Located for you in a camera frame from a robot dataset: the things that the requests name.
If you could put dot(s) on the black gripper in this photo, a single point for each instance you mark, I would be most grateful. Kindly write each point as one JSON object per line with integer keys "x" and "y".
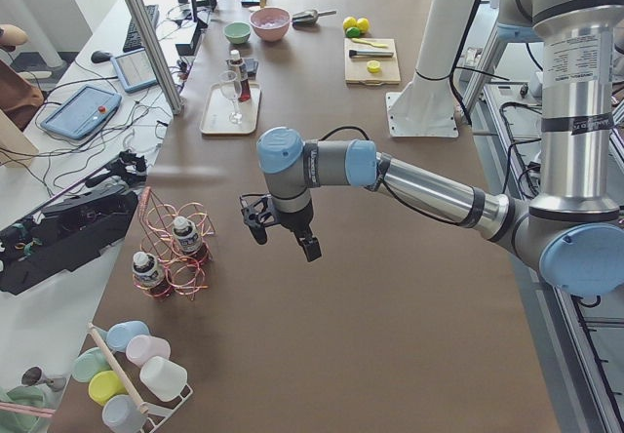
{"x": 294, "y": 220}

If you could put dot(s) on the copper wire bottle basket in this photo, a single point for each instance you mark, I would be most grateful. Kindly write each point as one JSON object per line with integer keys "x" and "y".
{"x": 186, "y": 273}

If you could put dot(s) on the tea bottle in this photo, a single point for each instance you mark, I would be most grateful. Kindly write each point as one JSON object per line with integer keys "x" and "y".
{"x": 238, "y": 66}
{"x": 147, "y": 273}
{"x": 188, "y": 237}

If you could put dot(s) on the white rabbit tray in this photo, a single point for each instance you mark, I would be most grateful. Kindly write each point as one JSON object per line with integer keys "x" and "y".
{"x": 215, "y": 120}

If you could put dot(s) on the clear wine glass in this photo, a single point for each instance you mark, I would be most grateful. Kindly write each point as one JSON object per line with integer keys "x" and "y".
{"x": 231, "y": 89}

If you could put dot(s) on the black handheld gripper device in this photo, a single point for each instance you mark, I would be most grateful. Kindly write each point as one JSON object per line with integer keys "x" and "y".
{"x": 127, "y": 166}

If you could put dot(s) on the grey folded cloth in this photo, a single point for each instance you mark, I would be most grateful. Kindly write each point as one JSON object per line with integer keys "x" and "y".
{"x": 251, "y": 66}

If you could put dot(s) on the wooden cutting board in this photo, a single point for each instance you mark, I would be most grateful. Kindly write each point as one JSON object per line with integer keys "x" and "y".
{"x": 355, "y": 70}

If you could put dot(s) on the pink cup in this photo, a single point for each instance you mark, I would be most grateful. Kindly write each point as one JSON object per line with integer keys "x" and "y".
{"x": 141, "y": 348}

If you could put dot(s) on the white cup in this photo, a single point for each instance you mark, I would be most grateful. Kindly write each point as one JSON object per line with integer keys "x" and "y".
{"x": 163, "y": 377}

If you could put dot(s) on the blue cup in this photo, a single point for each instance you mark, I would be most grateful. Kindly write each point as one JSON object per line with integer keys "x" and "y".
{"x": 119, "y": 335}

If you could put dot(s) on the half lemon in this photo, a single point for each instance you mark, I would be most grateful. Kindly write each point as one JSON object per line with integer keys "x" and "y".
{"x": 373, "y": 66}

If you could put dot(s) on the steel muddler black tip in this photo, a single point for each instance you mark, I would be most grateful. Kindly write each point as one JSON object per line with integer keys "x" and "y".
{"x": 365, "y": 54}

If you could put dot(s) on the yellow plastic knife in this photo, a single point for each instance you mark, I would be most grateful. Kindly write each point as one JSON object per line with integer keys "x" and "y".
{"x": 369, "y": 43}

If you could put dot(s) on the pink bowl with ice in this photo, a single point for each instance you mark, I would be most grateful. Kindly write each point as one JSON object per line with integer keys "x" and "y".
{"x": 270, "y": 24}

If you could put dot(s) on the white cup rack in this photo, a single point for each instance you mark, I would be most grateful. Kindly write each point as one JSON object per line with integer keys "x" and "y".
{"x": 157, "y": 411}

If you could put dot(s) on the metal ice scoop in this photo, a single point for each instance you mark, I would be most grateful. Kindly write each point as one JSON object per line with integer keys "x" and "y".
{"x": 310, "y": 17}

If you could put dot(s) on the black equipment case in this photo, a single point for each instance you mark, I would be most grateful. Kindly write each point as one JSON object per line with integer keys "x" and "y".
{"x": 68, "y": 235}

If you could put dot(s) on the yellow lemon upper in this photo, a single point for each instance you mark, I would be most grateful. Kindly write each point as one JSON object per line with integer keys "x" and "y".
{"x": 349, "y": 22}

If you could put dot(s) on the small blue tablet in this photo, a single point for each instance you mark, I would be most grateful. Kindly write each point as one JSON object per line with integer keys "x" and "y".
{"x": 134, "y": 71}

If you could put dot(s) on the green cup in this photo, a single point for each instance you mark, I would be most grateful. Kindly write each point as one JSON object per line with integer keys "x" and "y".
{"x": 88, "y": 364}

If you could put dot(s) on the yellow cup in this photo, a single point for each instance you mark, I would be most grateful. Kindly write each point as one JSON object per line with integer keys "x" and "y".
{"x": 105, "y": 385}

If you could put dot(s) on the blue teach pendant tablet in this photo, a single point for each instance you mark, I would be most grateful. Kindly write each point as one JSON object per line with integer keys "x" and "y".
{"x": 87, "y": 110}

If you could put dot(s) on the grey cup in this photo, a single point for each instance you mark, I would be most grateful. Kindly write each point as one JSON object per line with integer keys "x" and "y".
{"x": 120, "y": 415}

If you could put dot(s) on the black computer mouse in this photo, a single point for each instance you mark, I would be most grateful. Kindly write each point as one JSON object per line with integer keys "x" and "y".
{"x": 100, "y": 57}

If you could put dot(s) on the steel jigger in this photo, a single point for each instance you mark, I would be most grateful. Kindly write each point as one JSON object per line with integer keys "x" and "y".
{"x": 35, "y": 376}

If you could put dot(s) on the green bowl on side table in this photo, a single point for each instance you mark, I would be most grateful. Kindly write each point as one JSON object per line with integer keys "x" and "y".
{"x": 32, "y": 396}

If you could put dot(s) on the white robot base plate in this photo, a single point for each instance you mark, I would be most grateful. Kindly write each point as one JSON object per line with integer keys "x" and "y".
{"x": 414, "y": 115}

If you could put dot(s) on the aluminium frame post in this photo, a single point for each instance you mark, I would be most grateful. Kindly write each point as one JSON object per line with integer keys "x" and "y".
{"x": 155, "y": 55}

